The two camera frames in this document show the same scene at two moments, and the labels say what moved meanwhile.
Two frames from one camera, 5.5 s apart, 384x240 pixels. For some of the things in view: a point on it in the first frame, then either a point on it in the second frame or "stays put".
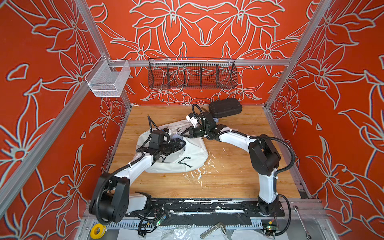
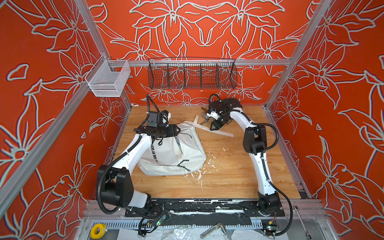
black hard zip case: x=225 y=107 stays put
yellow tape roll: x=97 y=231 stays put
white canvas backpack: x=194 y=152 stays put
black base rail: x=249 y=207 stays put
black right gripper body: x=198 y=131 → x=223 y=119
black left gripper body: x=167 y=147 → x=168 y=131
